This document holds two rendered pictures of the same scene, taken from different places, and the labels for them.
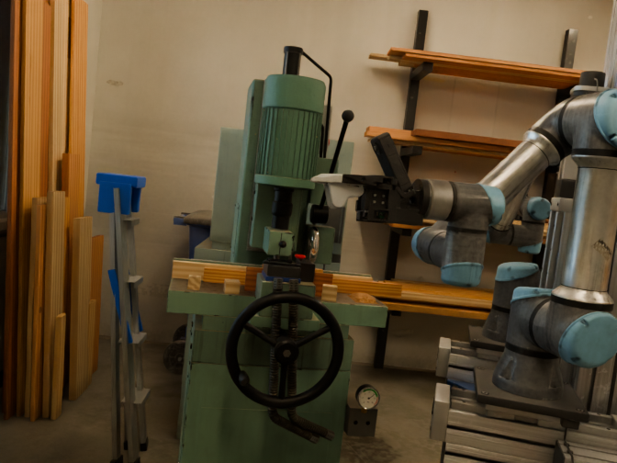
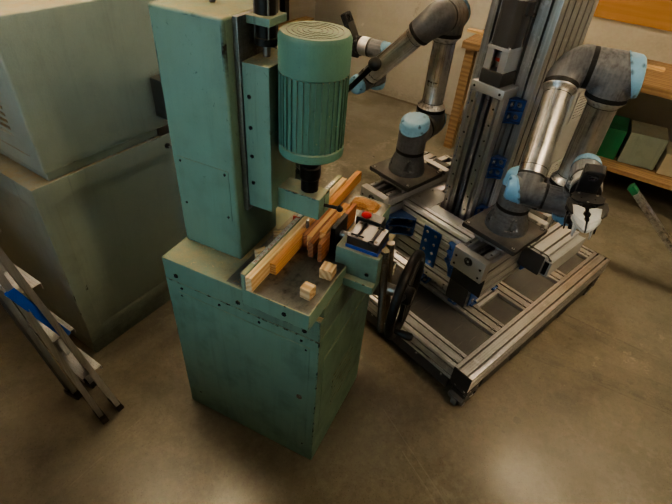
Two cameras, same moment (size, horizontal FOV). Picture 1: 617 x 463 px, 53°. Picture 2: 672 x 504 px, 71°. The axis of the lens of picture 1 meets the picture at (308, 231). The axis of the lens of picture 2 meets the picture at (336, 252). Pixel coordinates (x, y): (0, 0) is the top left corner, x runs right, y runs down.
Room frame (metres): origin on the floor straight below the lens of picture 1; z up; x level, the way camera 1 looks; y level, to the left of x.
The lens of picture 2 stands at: (1.08, 1.01, 1.82)
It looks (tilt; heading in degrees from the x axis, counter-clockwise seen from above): 40 degrees down; 303
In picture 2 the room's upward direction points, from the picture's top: 5 degrees clockwise
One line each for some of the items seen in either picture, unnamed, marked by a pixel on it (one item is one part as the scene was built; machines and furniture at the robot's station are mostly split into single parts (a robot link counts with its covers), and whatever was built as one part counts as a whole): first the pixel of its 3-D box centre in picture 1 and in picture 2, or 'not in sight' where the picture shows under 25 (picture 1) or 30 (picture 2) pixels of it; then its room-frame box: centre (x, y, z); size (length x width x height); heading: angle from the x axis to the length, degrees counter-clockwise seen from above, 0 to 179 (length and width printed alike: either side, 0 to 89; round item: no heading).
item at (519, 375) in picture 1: (530, 366); (509, 214); (1.35, -0.53, 0.87); 0.15 x 0.15 x 0.10
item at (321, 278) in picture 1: (288, 282); (337, 231); (1.71, 0.04, 0.93); 0.25 x 0.01 x 0.07; 100
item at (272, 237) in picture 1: (277, 243); (303, 199); (1.81, 0.09, 1.03); 0.14 x 0.07 x 0.09; 11
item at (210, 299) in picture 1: (277, 305); (338, 253); (1.69, 0.06, 0.87); 0.61 x 0.30 x 0.06; 101
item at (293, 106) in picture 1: (290, 133); (313, 95); (1.79, 0.08, 1.35); 0.18 x 0.18 x 0.31
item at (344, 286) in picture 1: (305, 282); (321, 215); (1.81, -0.01, 0.92); 0.60 x 0.02 x 0.04; 101
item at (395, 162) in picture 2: (510, 321); (408, 158); (1.84, -0.64, 0.87); 0.15 x 0.15 x 0.10
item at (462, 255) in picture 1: (459, 254); (565, 202); (1.18, -0.29, 1.12); 0.11 x 0.08 x 0.11; 13
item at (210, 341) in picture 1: (263, 324); (274, 258); (1.91, 0.11, 0.76); 0.57 x 0.45 x 0.09; 11
